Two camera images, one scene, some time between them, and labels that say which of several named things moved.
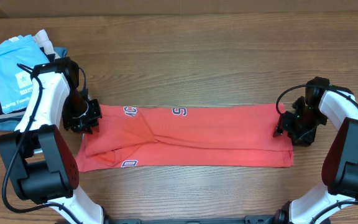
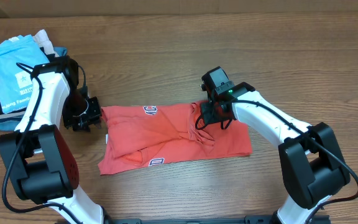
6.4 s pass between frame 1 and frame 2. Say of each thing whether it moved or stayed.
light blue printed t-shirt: stayed
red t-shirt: moved
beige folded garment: stayed
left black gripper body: stayed
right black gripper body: moved
